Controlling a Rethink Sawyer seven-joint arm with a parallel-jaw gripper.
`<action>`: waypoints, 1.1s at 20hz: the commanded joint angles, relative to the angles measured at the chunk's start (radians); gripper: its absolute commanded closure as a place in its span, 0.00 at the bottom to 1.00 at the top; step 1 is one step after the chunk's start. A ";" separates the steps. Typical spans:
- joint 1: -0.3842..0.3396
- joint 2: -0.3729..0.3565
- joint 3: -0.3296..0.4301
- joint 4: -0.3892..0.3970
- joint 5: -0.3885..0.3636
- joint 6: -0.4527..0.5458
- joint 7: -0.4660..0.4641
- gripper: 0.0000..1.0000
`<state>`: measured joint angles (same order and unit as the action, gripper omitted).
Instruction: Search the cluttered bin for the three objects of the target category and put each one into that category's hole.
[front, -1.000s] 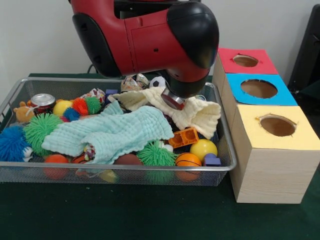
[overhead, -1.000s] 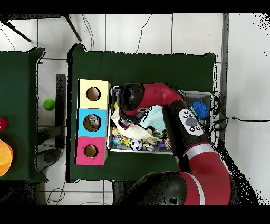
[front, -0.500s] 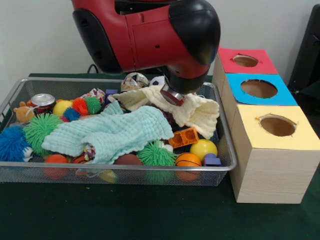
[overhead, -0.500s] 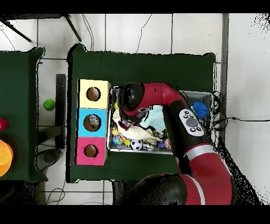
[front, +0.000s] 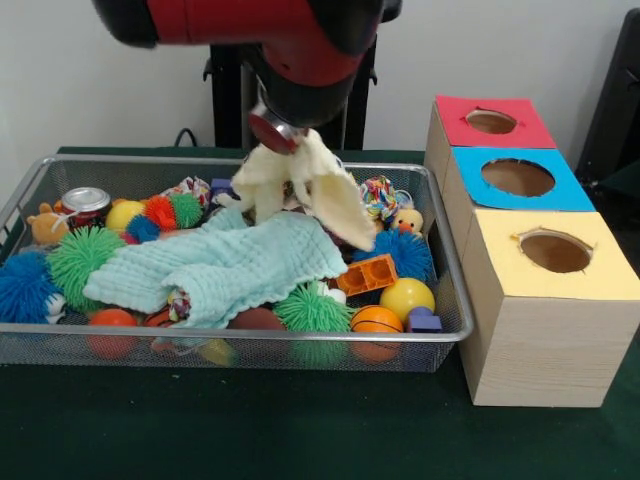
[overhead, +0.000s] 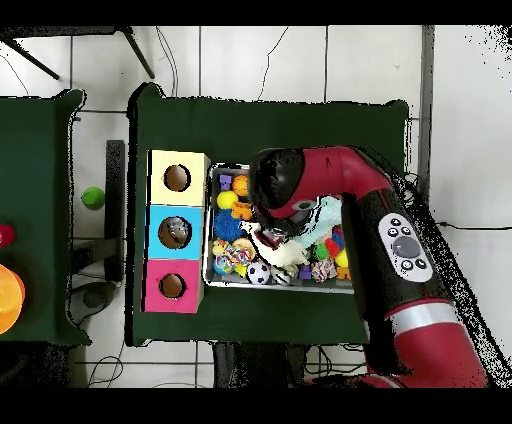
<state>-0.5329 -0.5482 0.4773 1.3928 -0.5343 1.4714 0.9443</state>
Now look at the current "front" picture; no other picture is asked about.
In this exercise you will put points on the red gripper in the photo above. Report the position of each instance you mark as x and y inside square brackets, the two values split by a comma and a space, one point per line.
[270, 136]

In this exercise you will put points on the cream waffle cloth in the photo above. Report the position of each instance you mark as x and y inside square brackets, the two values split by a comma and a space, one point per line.
[330, 195]

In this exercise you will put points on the mint green waffle cloth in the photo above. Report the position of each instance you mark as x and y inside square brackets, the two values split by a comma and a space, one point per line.
[225, 265]

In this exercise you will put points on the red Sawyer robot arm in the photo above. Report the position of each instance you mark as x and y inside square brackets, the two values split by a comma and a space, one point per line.
[300, 40]

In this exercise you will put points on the shallow mesh bin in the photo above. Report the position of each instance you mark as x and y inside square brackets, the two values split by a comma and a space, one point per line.
[280, 336]

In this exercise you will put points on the wooden box with three holes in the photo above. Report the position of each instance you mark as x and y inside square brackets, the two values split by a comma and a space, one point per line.
[545, 350]

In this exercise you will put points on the yellow duck plush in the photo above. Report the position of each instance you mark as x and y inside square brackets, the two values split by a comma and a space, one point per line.
[407, 220]

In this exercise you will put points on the orange building brick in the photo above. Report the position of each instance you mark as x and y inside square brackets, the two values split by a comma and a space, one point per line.
[370, 275]

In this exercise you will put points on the green spiky ball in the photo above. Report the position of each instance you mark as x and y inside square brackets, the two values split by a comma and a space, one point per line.
[77, 265]
[312, 310]

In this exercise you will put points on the blue spiky ball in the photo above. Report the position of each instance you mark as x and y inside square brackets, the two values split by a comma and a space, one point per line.
[405, 255]

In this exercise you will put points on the yellow ball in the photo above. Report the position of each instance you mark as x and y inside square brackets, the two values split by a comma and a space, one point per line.
[407, 297]

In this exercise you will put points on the small orange basketball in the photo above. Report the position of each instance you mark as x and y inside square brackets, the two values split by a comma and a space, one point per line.
[377, 320]

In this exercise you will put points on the dark green table cloth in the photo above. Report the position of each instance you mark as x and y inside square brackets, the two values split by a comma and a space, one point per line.
[250, 430]

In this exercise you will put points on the black upright panel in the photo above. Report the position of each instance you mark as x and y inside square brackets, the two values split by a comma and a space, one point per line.
[615, 100]

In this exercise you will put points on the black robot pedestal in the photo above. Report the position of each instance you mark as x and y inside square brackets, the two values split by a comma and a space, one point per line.
[227, 100]

